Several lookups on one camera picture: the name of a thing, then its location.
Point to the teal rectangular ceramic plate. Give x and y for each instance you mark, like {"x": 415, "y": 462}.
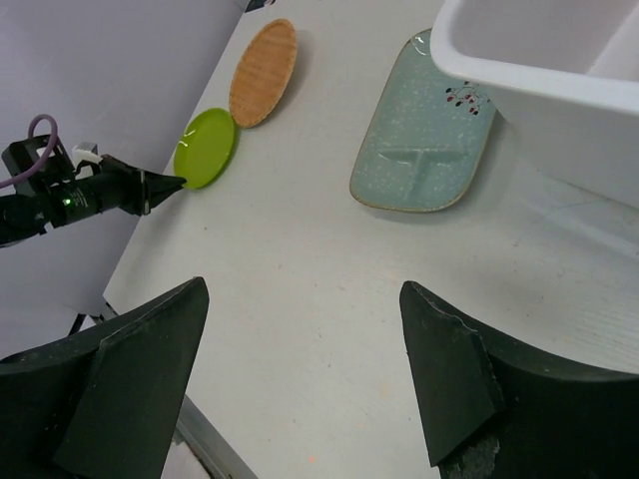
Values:
{"x": 425, "y": 139}

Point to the dark label sticker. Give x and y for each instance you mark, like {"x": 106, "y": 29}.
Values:
{"x": 258, "y": 4}

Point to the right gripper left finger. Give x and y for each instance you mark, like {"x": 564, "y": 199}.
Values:
{"x": 40, "y": 388}

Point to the green round plate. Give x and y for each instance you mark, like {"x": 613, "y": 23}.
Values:
{"x": 205, "y": 148}

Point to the white plastic bin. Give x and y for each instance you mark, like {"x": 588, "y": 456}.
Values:
{"x": 563, "y": 74}

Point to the orange woven round plate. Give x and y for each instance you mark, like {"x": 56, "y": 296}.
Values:
{"x": 263, "y": 73}

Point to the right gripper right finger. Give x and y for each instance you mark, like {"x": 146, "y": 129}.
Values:
{"x": 493, "y": 406}

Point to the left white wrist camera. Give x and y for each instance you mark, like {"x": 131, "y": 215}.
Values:
{"x": 87, "y": 154}

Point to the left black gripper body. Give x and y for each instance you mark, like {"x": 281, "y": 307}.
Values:
{"x": 60, "y": 194}

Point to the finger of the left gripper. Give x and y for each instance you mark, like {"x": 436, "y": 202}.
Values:
{"x": 157, "y": 188}

